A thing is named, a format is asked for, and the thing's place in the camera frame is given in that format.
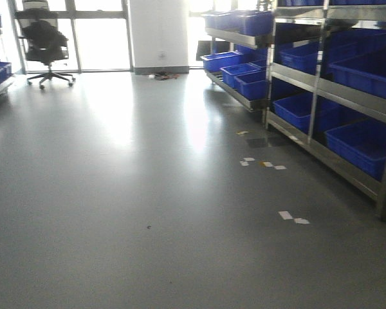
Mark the steel shelving rack right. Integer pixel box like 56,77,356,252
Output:
203,1,386,221

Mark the black office chair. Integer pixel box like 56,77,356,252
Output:
15,1,76,89

